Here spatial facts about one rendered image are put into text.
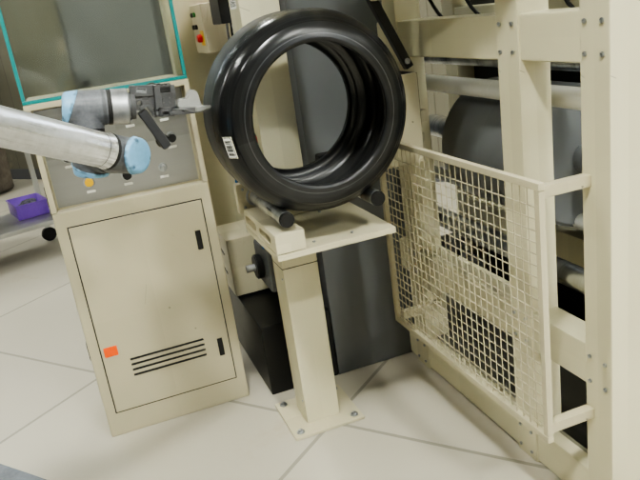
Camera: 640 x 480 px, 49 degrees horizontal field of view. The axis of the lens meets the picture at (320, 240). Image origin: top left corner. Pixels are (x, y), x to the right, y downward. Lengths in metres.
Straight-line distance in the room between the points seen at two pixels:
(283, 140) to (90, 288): 0.89
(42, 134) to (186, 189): 1.05
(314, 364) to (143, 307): 0.67
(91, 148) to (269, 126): 0.75
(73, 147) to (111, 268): 1.02
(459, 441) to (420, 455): 0.15
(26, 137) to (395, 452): 1.55
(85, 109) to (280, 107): 0.68
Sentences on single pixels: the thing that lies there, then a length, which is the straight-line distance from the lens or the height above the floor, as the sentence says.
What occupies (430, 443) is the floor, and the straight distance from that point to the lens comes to 2.51.
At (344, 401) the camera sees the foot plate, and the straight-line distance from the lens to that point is 2.76.
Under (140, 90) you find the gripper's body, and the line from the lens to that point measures 1.91.
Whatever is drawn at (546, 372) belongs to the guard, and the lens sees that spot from 1.87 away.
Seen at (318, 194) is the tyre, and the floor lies 0.95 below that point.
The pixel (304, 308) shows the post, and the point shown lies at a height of 0.46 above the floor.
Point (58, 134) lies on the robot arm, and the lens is 1.64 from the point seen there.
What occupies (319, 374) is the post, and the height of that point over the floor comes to 0.19.
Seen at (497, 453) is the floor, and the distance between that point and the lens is 2.45.
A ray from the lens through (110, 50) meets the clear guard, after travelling 2.54.
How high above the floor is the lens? 1.45
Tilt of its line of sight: 18 degrees down
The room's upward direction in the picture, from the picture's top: 8 degrees counter-clockwise
